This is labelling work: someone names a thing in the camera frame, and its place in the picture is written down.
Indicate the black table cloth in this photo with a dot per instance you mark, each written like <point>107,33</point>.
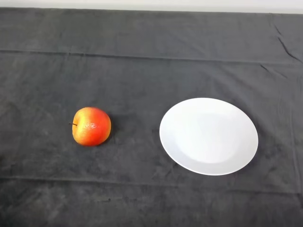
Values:
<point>142,71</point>

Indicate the white round plate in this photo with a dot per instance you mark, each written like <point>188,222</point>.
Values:
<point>208,137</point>

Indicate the red yellow apple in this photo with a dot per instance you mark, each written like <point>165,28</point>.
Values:
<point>93,128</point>

